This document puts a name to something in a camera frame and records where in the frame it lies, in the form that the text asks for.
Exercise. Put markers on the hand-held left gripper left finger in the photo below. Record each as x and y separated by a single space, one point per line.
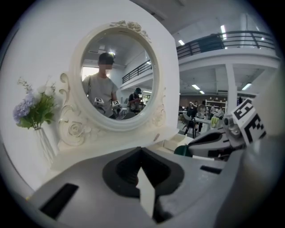
89 182

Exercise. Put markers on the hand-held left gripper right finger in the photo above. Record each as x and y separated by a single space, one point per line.
196 189

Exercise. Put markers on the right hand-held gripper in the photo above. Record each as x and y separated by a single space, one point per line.
249 124

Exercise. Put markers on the white dressing table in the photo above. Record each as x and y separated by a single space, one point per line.
100 151

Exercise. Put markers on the light green crate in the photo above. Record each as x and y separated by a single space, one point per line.
214 122

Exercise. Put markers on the black and grey chair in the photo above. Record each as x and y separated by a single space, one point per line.
191 124

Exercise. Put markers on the white oval ornate mirror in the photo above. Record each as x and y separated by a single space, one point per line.
75 129

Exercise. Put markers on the ceiling light tube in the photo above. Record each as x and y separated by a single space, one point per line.
196 86
223 29
246 86

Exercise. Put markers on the purple white flowers in vase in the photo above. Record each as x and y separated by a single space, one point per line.
37 111

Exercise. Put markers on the black mezzanine railing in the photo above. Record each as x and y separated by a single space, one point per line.
213 42

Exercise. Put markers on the white wall shelf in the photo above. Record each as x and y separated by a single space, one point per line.
216 103

